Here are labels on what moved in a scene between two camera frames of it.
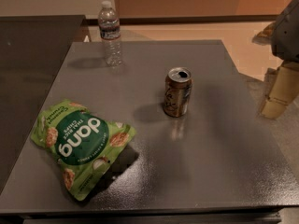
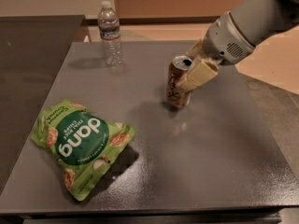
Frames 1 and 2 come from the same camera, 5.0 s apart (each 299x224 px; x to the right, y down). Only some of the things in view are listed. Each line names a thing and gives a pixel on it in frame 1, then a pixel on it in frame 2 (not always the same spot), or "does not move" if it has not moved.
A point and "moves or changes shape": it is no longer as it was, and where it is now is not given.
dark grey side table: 32,49 does not move
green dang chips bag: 84,144 does not move
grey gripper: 287,36 → 224,40
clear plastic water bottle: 109,30 does not move
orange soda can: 177,89 moves or changes shape
